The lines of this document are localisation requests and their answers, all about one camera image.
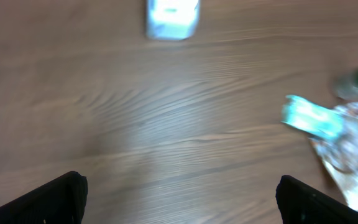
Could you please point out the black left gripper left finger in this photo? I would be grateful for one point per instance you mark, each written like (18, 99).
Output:
(62, 200)

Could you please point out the beige paper pouch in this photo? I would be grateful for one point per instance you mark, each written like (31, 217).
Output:
(340, 157)

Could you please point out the green lid jar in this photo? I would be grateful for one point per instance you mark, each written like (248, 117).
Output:
(346, 86)

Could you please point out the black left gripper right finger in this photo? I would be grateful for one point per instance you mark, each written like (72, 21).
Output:
(299, 203)

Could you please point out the white barcode scanner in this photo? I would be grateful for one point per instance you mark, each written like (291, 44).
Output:
(172, 19)

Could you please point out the teal wet wipes pack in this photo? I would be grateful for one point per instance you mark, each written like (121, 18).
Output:
(313, 119)

